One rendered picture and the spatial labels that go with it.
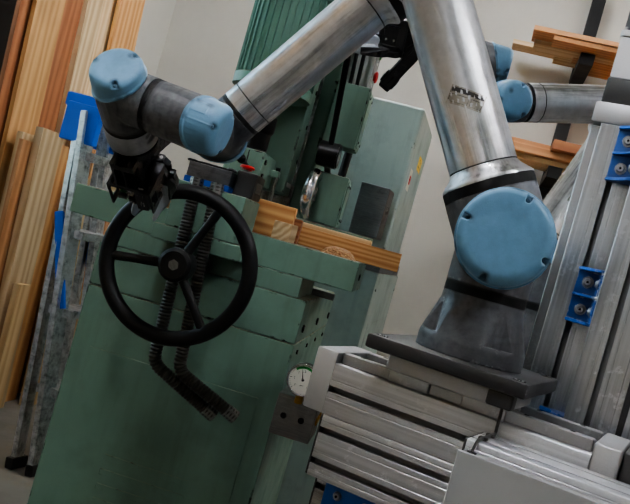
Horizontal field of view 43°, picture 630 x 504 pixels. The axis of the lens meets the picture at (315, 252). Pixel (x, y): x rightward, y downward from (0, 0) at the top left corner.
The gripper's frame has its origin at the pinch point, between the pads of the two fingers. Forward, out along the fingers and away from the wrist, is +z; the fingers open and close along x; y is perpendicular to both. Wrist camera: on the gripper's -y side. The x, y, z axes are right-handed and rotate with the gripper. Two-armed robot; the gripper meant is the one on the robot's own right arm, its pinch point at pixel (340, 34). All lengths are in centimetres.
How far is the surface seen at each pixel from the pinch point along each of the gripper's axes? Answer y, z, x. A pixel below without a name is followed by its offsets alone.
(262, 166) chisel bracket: -26.6, 8.8, 15.2
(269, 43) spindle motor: -3.7, 13.6, 4.8
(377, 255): -38.1, -19.7, 18.9
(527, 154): -89, -61, -165
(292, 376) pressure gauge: -48, -12, 52
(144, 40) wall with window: -97, 132, -202
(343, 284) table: -36, -16, 36
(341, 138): -27.6, -3.1, -9.6
